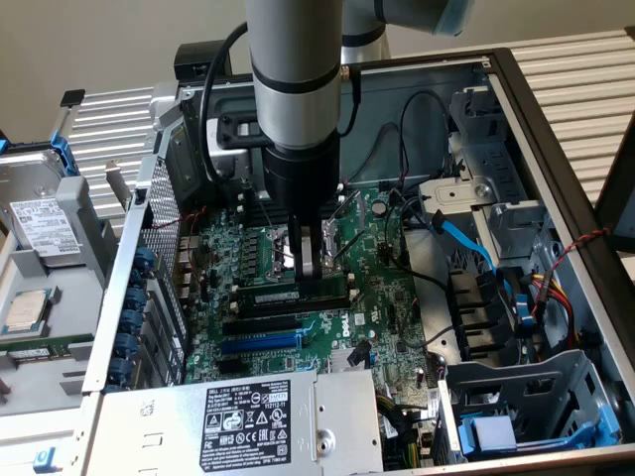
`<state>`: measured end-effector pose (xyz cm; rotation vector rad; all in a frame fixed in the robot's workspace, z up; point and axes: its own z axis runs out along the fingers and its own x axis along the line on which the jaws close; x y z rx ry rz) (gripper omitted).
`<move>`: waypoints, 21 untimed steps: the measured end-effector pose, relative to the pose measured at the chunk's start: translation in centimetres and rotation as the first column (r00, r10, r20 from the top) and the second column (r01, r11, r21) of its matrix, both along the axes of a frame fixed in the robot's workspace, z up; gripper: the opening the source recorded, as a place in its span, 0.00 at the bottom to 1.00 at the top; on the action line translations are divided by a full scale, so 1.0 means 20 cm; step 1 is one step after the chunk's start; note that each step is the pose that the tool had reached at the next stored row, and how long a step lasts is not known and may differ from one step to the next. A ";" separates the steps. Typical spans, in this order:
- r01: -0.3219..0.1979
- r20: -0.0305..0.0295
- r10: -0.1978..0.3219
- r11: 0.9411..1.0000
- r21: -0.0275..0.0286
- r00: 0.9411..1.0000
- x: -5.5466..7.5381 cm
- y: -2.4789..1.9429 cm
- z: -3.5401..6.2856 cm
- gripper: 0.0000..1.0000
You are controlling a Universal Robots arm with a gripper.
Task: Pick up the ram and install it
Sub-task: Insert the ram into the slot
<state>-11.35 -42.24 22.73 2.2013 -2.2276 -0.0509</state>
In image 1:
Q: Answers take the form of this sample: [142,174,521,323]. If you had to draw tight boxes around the silver CPU socket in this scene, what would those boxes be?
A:
[268,217,344,280]

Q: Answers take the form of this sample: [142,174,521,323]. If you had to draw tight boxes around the black box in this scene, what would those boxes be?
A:
[173,41,234,83]

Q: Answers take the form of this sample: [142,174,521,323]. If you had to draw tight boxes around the black RAM slot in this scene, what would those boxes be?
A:
[240,208,348,228]
[238,201,347,221]
[236,296,359,312]
[236,299,361,320]
[237,185,346,205]
[237,193,347,214]

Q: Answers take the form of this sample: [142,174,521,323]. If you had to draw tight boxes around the short black connector cable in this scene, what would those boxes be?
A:
[339,62,362,139]

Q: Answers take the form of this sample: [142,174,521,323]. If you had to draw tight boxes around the open grey PC case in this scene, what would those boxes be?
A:
[81,47,635,476]

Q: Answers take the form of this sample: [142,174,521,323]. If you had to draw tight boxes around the dark angled frame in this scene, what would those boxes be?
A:
[592,111,635,254]

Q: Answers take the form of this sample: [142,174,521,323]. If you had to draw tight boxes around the blue disk caddy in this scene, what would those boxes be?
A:
[0,129,81,182]

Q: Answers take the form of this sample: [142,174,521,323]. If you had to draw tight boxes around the metal optical drive bay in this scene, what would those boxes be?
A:
[416,83,553,263]

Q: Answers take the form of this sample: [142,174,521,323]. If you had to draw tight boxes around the thin metal locking lever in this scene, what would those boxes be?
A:
[332,227,382,262]

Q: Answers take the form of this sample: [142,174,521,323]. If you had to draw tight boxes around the grey parts rack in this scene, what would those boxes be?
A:
[0,176,123,416]

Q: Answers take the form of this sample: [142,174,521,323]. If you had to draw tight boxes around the grey disk bay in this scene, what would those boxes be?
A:
[436,348,624,460]

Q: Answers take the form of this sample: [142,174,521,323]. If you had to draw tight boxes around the silver chipset heatsink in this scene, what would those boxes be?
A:
[328,345,372,374]

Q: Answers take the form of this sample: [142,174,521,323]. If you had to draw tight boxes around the long black expansion slot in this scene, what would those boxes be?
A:
[221,313,300,337]

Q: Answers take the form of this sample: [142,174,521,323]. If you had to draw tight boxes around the thin black looping wire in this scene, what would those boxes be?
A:
[398,90,458,193]

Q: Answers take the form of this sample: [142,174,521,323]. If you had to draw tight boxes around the black plastic fan shroud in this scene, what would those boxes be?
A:
[446,267,520,363]

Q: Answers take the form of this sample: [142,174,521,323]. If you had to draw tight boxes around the silver Toshiba hard disk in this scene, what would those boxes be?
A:
[0,151,84,270]

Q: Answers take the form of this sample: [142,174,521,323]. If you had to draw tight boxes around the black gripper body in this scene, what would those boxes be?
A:
[261,136,343,225]

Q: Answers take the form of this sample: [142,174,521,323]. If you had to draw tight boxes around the green RAM stick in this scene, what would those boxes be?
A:
[235,276,347,306]
[0,335,95,362]

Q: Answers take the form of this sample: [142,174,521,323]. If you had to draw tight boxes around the grey power supply unit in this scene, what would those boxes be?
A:
[81,369,386,476]

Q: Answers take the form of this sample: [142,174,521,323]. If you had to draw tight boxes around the silver CPU chip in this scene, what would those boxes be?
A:
[2,289,54,337]

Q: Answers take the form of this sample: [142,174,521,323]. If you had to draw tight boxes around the blue expansion slot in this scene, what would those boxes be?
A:
[219,330,305,355]

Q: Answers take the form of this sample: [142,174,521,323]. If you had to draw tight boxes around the blue SATA wire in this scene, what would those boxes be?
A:
[431,208,531,328]

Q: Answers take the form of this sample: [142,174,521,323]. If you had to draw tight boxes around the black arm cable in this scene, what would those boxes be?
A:
[199,20,249,188]

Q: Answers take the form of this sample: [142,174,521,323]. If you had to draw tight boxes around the thick black wire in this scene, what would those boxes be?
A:
[386,187,450,298]

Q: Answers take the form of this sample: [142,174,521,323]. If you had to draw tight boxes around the blue disk tray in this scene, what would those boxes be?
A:
[457,403,622,458]

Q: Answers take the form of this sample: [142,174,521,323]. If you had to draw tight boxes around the blue case latch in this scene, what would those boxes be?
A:
[32,445,58,473]

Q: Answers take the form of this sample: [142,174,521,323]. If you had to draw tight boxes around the green Dell motherboard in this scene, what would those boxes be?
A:
[186,185,443,398]

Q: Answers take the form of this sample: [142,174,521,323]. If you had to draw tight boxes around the metal card bracket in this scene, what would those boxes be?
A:
[104,158,132,212]

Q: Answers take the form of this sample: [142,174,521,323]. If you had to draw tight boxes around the red black twisted wire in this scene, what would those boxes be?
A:
[552,226,614,272]
[148,206,209,231]

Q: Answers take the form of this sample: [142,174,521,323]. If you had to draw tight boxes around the red yellow power wires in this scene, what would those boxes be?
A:
[527,270,579,349]

